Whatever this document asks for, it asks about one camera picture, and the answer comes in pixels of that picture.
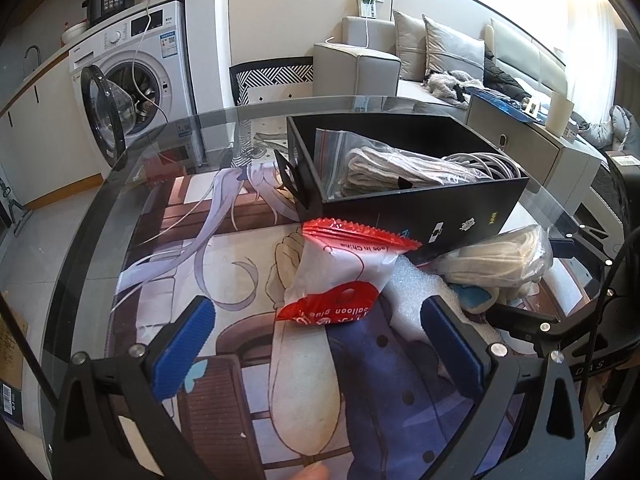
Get blue and white plush toy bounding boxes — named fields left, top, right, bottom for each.
left=450, top=280, right=541, bottom=313

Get brown cardboard box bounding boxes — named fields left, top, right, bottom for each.
left=0, top=290, right=31, bottom=428

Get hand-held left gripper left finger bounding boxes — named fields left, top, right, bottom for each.
left=50, top=296, right=221, bottom=480

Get white charger cable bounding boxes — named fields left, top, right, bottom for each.
left=325, top=15, right=373, bottom=48

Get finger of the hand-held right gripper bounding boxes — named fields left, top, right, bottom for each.
left=547, top=220, right=608, bottom=281
left=485, top=305, right=561, bottom=356

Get printed table mat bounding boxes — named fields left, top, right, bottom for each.
left=115, top=167, right=601, bottom=480

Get white washing machine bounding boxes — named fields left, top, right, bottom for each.
left=69, top=0, right=198, bottom=166

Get white appliance cables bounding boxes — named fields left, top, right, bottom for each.
left=127, top=0, right=171, bottom=116

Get red and white packet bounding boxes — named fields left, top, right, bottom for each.
left=275, top=217, right=422, bottom=328

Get floor mop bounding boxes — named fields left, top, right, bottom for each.
left=0, top=180, right=33, bottom=236

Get white base cabinet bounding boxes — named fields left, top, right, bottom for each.
left=0, top=50, right=106, bottom=206

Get grey furry cloth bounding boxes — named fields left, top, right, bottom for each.
left=424, top=70, right=483, bottom=101

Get beige side cabinet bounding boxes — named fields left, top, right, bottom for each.
left=467, top=92, right=608, bottom=196

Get white foam block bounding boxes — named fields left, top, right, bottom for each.
left=382, top=255, right=453, bottom=341

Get grey cushion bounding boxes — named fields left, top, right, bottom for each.
left=422, top=15, right=486, bottom=78
left=392, top=9, right=428, bottom=83

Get person's left hand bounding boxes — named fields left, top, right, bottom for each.
left=289, top=462, right=331, bottom=480

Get beige sofa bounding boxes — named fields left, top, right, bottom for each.
left=312, top=15, right=571, bottom=111

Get black cardboard box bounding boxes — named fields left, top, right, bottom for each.
left=272, top=114, right=531, bottom=261

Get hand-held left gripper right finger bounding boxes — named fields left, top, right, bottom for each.
left=420, top=295, right=587, bottom=480

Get grey puffy cloth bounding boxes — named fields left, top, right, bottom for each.
left=575, top=105, right=640, bottom=151

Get bagged white webbing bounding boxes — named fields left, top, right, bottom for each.
left=437, top=225, right=553, bottom=286

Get black white patterned chair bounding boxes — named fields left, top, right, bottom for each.
left=229, top=58, right=315, bottom=108

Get brown parcel box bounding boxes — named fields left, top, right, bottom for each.
left=605, top=150, right=640, bottom=171

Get black jacket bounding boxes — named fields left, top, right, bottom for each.
left=482, top=42, right=531, bottom=101

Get blue flat pack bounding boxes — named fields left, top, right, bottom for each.
left=470, top=87, right=538, bottom=121

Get bagged white rope bundle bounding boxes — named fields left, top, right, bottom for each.
left=315, top=128, right=488, bottom=198

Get white bowl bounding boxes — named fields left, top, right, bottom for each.
left=61, top=21, right=90, bottom=46

